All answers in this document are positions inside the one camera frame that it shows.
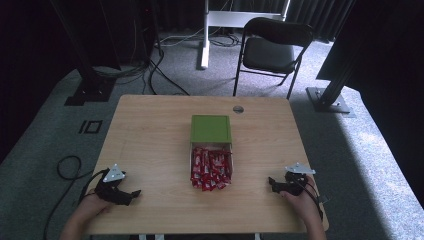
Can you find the black folding chair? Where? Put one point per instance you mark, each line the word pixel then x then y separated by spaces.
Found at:
pixel 268 50

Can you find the grey table grommet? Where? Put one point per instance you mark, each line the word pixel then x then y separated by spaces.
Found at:
pixel 238 109

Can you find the green box sleeve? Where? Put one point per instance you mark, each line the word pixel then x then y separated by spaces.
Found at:
pixel 210 128

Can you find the person's left hand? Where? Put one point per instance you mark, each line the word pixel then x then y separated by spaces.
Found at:
pixel 90 208

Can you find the white desk frame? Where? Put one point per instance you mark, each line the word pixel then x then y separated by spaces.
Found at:
pixel 206 40

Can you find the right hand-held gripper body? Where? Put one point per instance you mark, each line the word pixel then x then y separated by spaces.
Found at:
pixel 294 182

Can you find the white box tray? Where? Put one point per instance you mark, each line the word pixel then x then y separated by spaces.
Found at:
pixel 191 156

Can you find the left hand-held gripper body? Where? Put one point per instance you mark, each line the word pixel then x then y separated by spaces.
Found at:
pixel 111 191

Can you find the black metal stand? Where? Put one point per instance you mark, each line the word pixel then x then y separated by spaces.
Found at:
pixel 90 86
pixel 328 98

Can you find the pile of red snack packets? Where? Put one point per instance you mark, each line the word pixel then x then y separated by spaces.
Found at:
pixel 210 168

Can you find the person's right hand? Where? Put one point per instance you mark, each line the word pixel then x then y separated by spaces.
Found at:
pixel 301 203

